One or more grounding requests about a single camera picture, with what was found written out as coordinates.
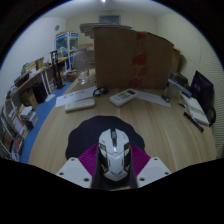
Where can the round wall clock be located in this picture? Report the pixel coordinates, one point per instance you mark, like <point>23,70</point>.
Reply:
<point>57,28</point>

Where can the blue and white display cabinet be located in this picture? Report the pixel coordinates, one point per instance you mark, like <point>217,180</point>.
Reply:
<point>66,45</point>

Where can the long white remote control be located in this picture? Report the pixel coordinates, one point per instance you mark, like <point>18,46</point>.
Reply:
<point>80,104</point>

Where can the clear glass jar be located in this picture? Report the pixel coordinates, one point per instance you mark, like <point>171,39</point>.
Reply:
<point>82,66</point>

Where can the black scalloped mouse pad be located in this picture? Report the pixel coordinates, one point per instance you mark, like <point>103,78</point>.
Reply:
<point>83,133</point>

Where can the large brown cardboard box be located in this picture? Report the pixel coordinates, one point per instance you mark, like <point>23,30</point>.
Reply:
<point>115,60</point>

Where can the black marker pen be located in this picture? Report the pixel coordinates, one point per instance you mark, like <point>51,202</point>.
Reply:
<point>194,122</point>

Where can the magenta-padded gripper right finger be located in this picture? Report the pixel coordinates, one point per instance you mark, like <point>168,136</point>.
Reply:
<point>151,170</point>

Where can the white paper sheet with writing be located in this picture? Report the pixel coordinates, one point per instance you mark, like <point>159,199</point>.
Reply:
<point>75,96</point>

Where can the white and black computer mouse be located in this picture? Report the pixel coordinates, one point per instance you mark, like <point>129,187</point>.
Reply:
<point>114,156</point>

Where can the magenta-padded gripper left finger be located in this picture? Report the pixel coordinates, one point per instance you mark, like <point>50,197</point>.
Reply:
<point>75,170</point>

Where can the shelf unit with books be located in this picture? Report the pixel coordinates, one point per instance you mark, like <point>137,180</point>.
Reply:
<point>20,110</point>

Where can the black office chair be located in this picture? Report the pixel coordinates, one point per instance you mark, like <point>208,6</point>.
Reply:
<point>202,90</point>

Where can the wall window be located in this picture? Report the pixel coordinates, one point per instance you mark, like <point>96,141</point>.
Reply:
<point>109,19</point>

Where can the black floor pump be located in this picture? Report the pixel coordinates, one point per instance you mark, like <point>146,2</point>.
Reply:
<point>58,71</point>

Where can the blue book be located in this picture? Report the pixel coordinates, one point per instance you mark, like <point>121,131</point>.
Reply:
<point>181,87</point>

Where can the open white book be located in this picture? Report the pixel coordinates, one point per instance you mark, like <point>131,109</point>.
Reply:
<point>198,111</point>

